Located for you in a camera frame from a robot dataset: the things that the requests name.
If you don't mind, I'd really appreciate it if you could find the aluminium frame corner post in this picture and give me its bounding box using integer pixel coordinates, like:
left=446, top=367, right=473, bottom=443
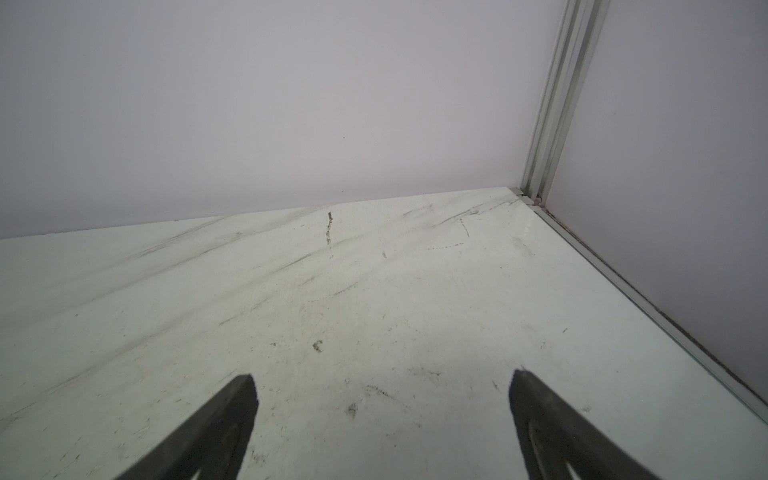
left=521, top=0, right=610, bottom=205

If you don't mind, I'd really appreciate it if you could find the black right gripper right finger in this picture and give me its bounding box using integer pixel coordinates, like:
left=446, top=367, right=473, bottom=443
left=508, top=369, right=657, bottom=479

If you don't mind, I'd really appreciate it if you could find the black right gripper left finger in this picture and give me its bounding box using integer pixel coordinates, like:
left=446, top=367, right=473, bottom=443
left=118, top=374, right=259, bottom=479

